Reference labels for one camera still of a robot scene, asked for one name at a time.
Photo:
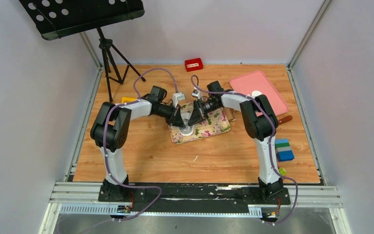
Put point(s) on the black music stand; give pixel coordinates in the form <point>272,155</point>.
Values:
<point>55,19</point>

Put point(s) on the blue green stacked blocks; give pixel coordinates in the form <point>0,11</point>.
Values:
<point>283,150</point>

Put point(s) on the yellow triangular toy block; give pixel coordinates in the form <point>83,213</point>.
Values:
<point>128,99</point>

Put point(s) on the wooden rolling pin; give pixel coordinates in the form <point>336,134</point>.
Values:
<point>231,115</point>

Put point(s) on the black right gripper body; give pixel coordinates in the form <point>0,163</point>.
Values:
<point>208,106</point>

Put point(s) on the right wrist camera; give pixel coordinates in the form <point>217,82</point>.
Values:
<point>196,94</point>

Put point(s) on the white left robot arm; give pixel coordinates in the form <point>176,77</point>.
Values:
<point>110,131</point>

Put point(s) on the white dough ball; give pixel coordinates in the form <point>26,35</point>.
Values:
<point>186,131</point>

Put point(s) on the small green toy block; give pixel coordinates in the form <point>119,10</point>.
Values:
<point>282,171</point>

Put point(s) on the pink tray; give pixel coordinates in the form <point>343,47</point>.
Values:
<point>258,81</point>

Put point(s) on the red toy block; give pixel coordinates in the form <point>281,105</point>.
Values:
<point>193,64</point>

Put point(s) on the floral yellow tray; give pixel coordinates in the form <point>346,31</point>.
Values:
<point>216,124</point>

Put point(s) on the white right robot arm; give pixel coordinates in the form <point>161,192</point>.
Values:
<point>260,123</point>

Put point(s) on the flat white dough wrapper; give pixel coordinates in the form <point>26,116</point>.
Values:
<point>256,93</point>

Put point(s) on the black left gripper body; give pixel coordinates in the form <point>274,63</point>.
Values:
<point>167,112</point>

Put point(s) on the metal scraper wooden handle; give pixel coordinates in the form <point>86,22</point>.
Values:
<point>285,119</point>

